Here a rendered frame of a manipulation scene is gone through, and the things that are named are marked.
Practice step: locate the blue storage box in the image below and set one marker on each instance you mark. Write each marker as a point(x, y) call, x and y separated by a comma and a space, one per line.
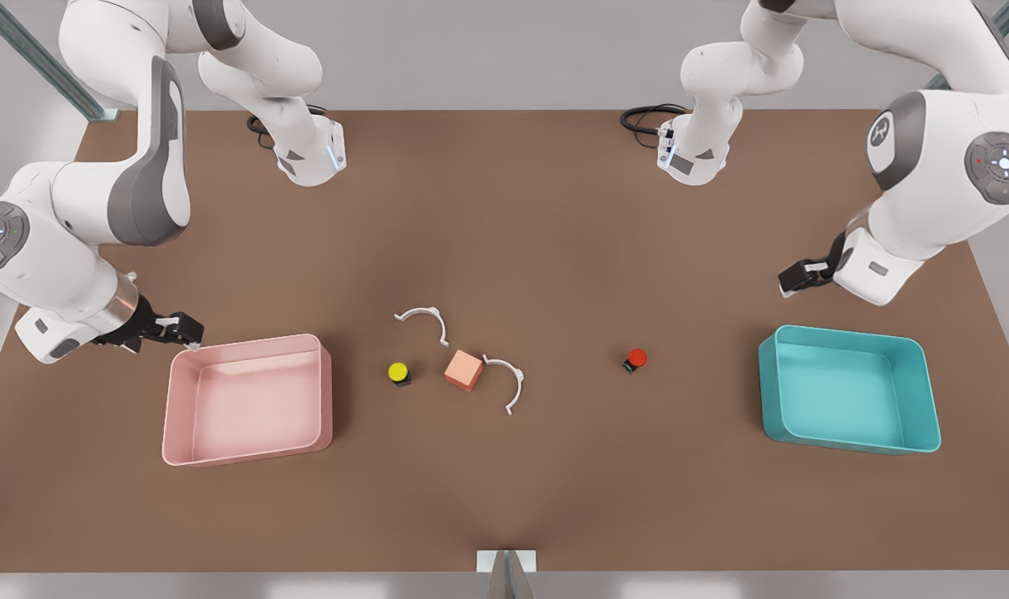
point(849, 389)

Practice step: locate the red button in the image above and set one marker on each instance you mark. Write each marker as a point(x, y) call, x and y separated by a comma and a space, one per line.
point(635, 359)

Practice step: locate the yellow button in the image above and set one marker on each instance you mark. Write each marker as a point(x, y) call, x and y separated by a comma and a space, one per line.
point(398, 373)

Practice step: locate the orange cube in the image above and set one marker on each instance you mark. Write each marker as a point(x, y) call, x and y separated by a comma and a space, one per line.
point(463, 369)

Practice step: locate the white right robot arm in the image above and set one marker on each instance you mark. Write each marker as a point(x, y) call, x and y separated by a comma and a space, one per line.
point(88, 183)

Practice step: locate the silver frame post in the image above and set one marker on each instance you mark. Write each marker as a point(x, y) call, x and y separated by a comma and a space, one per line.
point(982, 37)
point(506, 572)
point(42, 58)

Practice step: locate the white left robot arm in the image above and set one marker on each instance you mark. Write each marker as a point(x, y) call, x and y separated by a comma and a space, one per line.
point(928, 166)

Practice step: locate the white curved clip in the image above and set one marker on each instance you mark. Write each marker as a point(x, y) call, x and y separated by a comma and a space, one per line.
point(508, 381)
point(427, 319)

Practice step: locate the pink storage box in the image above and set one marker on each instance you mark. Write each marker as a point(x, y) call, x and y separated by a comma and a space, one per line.
point(248, 399)

